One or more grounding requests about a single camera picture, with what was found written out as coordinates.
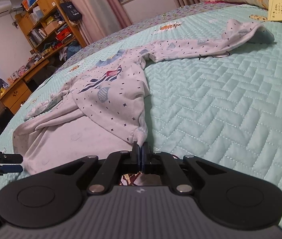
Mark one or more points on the wooden desk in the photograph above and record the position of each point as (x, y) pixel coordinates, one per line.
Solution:
(18, 92)

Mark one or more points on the blue clothes pile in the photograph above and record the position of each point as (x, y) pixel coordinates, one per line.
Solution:
(72, 48)

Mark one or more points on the navy tote bag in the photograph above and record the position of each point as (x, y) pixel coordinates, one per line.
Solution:
(71, 10)

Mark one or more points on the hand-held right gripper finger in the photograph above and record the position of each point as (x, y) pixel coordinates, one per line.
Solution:
(138, 158)
(144, 158)

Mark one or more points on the mint bee print quilt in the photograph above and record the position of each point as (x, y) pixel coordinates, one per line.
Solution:
(218, 99)

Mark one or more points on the wooden bookshelf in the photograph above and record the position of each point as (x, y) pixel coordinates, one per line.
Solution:
(48, 20)

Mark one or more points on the white patterned long-sleeve shirt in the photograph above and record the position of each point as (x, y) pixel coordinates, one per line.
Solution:
(113, 99)

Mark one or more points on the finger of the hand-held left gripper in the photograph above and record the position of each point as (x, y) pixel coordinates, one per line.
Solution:
(8, 157)
(12, 168)

